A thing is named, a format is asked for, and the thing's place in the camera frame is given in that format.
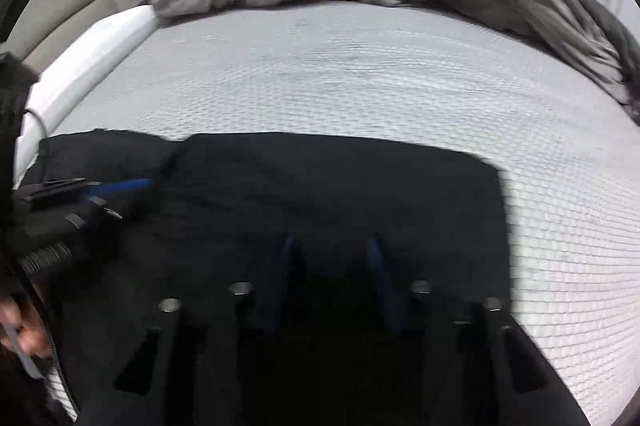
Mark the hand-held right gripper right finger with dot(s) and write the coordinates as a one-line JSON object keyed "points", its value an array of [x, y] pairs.
{"points": [[377, 276]]}

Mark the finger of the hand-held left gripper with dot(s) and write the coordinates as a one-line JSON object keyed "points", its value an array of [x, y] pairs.
{"points": [[97, 206], [120, 186]]}

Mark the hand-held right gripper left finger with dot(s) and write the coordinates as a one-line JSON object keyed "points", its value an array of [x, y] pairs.
{"points": [[287, 266]]}

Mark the black pants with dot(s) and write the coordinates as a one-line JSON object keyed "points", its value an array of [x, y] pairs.
{"points": [[325, 186]]}

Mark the person's left hand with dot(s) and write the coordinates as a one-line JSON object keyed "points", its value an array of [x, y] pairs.
{"points": [[31, 331]]}

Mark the black zipped jacket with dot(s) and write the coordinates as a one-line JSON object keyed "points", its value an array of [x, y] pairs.
{"points": [[30, 398]]}

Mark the white textured mattress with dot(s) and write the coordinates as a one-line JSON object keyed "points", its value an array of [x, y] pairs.
{"points": [[350, 81]]}

